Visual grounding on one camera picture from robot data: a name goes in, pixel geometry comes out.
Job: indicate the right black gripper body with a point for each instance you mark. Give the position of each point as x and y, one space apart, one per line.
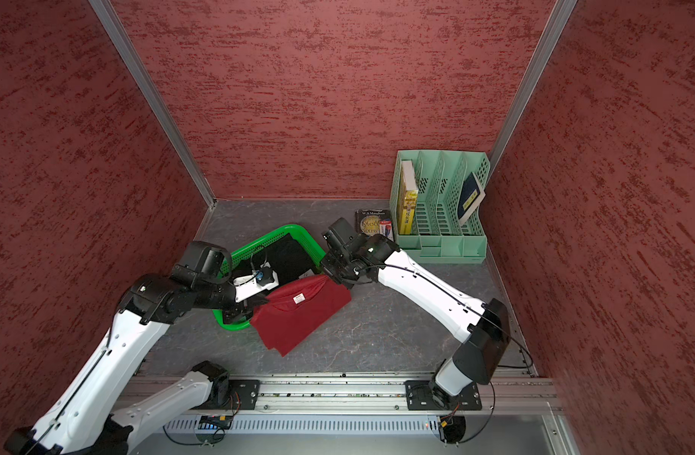
340 263

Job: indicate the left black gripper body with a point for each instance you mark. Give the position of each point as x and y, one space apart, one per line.
215 293

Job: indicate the red t-shirt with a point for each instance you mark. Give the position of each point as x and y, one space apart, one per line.
294 311

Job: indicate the black t-shirt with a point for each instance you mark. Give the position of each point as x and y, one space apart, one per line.
286 256

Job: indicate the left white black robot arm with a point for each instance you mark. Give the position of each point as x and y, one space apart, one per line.
83 420

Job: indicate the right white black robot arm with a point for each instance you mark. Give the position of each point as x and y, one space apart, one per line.
482 329

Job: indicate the dark paperback book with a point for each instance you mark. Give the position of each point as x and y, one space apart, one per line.
367 221

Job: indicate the white red pen box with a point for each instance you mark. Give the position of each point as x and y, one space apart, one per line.
386 228

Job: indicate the yellow book in organizer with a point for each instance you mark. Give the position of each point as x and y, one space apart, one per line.
408 197

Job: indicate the mint green file organizer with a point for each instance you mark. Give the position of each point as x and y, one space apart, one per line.
437 237

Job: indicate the dark blue book in organizer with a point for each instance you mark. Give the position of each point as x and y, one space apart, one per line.
471 196

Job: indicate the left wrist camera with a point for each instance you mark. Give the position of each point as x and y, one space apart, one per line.
247 286

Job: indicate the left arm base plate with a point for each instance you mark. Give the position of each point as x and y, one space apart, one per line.
235 395

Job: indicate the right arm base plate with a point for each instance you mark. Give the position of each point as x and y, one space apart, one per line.
423 395

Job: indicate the left aluminium corner post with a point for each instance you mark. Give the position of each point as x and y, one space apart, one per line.
108 18

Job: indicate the aluminium corner post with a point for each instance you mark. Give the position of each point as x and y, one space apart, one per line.
108 18
552 32

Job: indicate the aluminium front rail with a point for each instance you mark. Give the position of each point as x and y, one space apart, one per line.
384 394

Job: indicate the right aluminium corner post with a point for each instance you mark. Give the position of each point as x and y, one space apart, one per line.
552 32

